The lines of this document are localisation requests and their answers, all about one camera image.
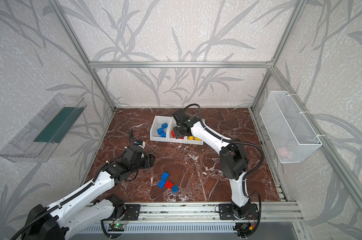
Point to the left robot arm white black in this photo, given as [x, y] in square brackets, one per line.
[41, 225]

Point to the blue lego brick bottom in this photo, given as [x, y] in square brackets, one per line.
[175, 189]

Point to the blue lego brick mid-left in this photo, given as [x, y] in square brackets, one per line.
[165, 176]

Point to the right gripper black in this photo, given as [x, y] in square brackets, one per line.
[179, 131]

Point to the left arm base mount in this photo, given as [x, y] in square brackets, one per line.
[129, 212]

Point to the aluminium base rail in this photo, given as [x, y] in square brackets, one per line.
[178, 212]

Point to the clear acrylic wall shelf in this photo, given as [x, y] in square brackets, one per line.
[37, 141]

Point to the white three-compartment sorting bin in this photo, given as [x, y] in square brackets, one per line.
[164, 130]

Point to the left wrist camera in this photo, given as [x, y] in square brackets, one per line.
[140, 143]

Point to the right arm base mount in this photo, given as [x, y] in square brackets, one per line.
[249, 211]

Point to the green circuit board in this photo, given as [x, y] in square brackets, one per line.
[117, 227]

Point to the white wire mesh basket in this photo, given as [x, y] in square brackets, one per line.
[287, 126]

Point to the pink object in basket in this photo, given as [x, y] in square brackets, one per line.
[284, 153]

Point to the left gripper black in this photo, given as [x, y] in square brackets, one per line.
[145, 160]

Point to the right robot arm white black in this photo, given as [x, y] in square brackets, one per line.
[233, 157]

